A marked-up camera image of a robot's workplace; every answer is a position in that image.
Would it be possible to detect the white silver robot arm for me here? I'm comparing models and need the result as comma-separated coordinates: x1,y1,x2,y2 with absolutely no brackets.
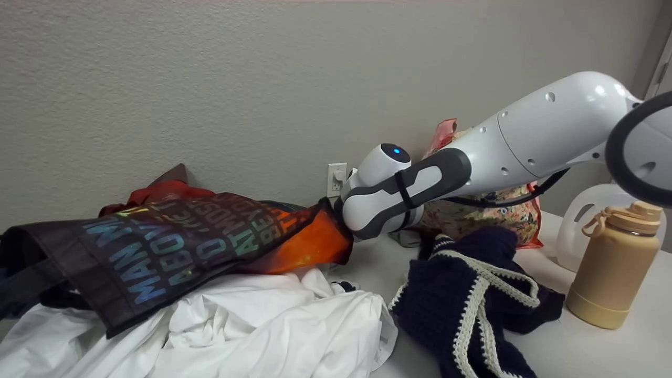
343,72,672,239

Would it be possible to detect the white crumpled cloth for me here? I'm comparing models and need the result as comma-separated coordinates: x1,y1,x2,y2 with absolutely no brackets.
0,269,397,378

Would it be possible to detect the navy knit garment white trim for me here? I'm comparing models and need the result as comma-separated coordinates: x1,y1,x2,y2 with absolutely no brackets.
391,228,566,378

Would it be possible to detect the floral reusable shopping bag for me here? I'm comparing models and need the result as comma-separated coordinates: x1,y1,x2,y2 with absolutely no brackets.
413,115,546,250

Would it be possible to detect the translucent plastic detergent jug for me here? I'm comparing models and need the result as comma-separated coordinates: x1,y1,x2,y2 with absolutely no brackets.
555,183,635,274

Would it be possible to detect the beige insulated water bottle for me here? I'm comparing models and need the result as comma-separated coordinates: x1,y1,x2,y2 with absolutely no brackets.
566,201,664,329

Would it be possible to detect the white wall power outlet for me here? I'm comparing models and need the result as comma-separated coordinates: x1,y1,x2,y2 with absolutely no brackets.
329,162,349,200

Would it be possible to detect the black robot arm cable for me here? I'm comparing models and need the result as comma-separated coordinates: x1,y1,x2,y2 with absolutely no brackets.
395,166,574,237

